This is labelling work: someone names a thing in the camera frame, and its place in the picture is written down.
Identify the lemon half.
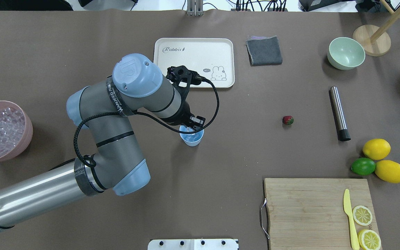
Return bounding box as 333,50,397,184
352,205,373,226
358,229,382,250

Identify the yellow lemon near board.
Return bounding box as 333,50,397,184
375,160,400,184

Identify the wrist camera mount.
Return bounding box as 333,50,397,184
166,65,204,102

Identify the cream rabbit tray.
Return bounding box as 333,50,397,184
153,38,235,89

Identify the yellow plastic knife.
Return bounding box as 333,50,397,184
343,189,360,250

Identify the lemon half inner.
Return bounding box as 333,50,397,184
352,205,373,226

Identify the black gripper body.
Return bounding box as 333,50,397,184
160,101,206,130

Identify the pink bowl of ice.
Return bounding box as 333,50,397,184
0,101,33,162

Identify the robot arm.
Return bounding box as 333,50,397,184
0,53,217,232

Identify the steel muddler with black tip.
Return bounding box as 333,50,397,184
329,86,351,141

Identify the wooden mug tree stand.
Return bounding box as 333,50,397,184
352,0,400,57

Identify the light blue plastic cup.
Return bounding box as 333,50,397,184
179,125,204,146

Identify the lemon half outer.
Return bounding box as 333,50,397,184
358,229,382,250

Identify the green lime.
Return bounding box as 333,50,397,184
350,158,376,176

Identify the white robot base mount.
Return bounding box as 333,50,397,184
147,239,240,250

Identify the mint green bowl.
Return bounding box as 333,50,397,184
327,37,366,70

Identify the clear ice cube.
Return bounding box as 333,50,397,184
186,131,203,142

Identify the yellow lemon near bowl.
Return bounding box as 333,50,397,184
362,138,391,160

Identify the bamboo cutting board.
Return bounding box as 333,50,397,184
262,178,374,250

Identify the red strawberry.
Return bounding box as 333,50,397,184
282,115,295,126

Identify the grey folded cloth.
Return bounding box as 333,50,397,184
245,35,283,66

